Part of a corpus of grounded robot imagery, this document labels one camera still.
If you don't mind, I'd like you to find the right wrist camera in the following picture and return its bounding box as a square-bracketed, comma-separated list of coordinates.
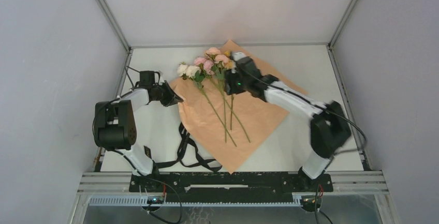
[230, 52, 247, 62]

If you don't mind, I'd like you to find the black ribbon strap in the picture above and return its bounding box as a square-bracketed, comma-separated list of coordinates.
[143, 122, 224, 174]

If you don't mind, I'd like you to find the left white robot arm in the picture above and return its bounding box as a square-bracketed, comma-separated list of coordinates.
[92, 81, 183, 191]

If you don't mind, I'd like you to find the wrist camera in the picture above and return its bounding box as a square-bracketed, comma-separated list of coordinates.
[230, 52, 247, 62]
[138, 70, 161, 88]

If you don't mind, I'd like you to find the orange wrapping paper sheet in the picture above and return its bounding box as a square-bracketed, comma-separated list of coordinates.
[171, 40, 307, 173]

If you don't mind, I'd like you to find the pink fake flower stem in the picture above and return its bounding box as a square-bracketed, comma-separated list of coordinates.
[185, 47, 251, 146]

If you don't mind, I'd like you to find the white fake flower stem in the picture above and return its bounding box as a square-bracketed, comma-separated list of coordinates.
[177, 62, 238, 147]

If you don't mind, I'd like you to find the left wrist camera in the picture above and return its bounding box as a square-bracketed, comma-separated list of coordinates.
[138, 70, 161, 88]

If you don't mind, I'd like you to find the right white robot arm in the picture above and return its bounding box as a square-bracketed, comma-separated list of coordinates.
[224, 52, 364, 191]

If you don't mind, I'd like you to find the black mounting base plate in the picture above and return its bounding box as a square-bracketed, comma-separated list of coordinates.
[128, 172, 334, 193]

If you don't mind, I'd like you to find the white cable duct rail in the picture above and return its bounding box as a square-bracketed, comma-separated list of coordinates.
[89, 196, 303, 207]

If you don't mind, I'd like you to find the yellow fake flower stem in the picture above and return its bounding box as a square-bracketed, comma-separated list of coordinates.
[224, 50, 235, 130]

